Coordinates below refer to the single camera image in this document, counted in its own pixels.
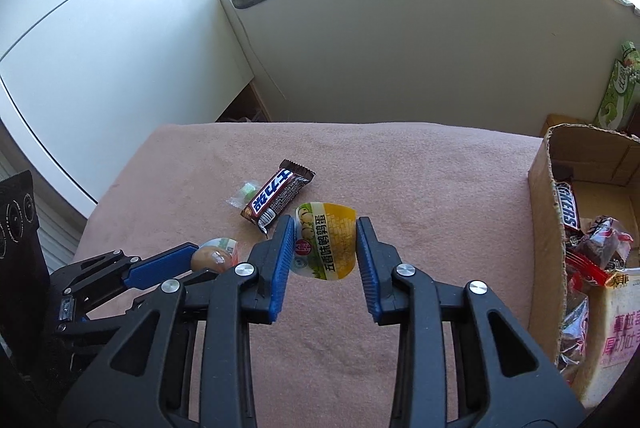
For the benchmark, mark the yellow quail egg packet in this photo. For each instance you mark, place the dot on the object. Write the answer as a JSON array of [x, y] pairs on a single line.
[[325, 241]]

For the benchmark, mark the packaged toast bread slices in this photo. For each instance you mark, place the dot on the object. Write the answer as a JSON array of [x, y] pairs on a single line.
[[612, 338]]

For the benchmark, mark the small clear green candy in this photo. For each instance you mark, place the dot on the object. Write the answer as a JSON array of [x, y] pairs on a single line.
[[244, 195]]

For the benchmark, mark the brown egg in packet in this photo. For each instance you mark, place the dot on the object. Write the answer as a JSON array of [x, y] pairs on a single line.
[[218, 255]]

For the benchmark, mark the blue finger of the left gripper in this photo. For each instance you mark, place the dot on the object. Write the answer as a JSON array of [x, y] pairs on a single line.
[[154, 270]]

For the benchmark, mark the white cabinet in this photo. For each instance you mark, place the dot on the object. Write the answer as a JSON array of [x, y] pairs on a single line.
[[85, 82]]

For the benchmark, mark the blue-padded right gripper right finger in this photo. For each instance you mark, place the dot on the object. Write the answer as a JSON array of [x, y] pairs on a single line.
[[463, 359]]

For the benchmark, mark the green tissue box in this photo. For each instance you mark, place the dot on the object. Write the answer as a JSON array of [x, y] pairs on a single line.
[[621, 91]]

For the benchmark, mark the Snickers chocolate bar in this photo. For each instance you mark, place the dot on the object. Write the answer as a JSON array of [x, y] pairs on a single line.
[[564, 190]]

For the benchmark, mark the cardboard box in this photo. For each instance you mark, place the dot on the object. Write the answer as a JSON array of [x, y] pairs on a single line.
[[604, 166]]

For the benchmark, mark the pink table cloth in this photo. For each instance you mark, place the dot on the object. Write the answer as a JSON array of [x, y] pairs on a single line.
[[453, 201]]

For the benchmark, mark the red clear snack packet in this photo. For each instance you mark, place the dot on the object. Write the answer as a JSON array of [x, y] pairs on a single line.
[[574, 331]]

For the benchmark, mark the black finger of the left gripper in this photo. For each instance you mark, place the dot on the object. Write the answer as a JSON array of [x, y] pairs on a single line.
[[81, 288]]

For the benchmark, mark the red clear date packet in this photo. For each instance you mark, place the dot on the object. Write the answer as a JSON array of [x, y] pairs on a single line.
[[601, 252]]

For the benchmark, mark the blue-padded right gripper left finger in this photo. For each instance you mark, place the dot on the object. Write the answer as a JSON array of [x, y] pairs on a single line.
[[198, 375]]

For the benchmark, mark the Japanese Snickers bar wrapper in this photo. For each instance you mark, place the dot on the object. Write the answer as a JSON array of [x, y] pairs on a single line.
[[273, 197]]

